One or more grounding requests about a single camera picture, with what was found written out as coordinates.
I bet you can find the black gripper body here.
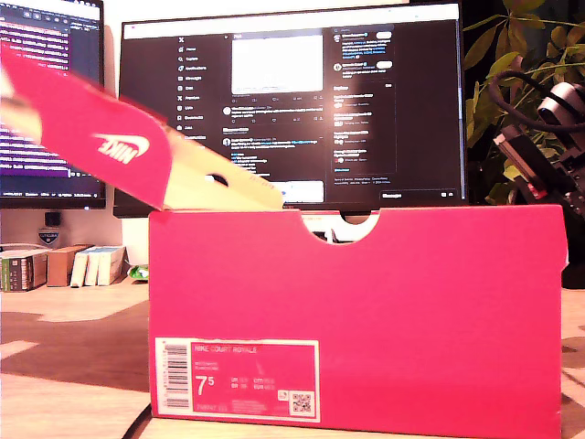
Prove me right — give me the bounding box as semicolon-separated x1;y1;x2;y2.
495;122;585;212

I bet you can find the red shoebox base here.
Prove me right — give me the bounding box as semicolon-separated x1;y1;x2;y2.
148;204;569;439

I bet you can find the red Nike shoebox lid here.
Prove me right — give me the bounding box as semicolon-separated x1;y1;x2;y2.
0;45;288;214

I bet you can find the brown cardboard box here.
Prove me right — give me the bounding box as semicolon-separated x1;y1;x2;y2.
46;244;93;288

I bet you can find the green printed box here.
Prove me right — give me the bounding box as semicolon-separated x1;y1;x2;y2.
0;249;48;294

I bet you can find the dark plant pot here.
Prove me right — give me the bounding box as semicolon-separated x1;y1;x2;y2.
561;261;585;290

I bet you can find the green leafy houseplant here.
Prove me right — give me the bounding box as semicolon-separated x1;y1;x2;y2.
461;0;585;208

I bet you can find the wide black Huawei monitor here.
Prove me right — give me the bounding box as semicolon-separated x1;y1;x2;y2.
112;1;470;220

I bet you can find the white slim carton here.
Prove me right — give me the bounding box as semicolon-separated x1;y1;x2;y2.
84;246;109;287
69;246;96;288
97;245;128;287

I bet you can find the monitor with purple text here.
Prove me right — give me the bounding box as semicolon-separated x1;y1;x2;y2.
0;0;108;211

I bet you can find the shield-shaped badge sticker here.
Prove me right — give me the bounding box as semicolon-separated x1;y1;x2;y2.
37;227;61;250

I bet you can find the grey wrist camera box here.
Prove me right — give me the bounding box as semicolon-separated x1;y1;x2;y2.
536;82;576;127

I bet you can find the black looping arm cable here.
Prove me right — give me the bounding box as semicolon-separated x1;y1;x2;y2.
486;68;578;134

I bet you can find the black table cable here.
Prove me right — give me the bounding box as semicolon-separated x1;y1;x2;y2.
121;403;154;439

